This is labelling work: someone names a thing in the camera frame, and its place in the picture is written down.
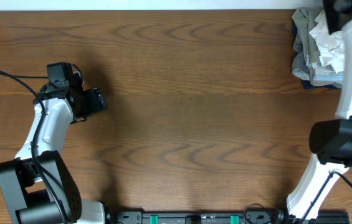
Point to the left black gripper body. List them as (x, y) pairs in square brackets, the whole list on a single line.
[(90, 102)]

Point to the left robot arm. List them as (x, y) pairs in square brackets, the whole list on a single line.
[(36, 185)]

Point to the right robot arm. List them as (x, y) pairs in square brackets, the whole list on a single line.
[(330, 142)]

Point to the beige folded garment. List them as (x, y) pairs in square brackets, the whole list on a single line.
[(304, 44)]

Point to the light blue striped garment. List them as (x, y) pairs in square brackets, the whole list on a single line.
[(319, 73)]

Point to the white crumpled garment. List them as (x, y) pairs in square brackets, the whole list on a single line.
[(330, 46)]

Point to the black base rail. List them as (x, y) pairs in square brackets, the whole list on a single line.
[(253, 216)]

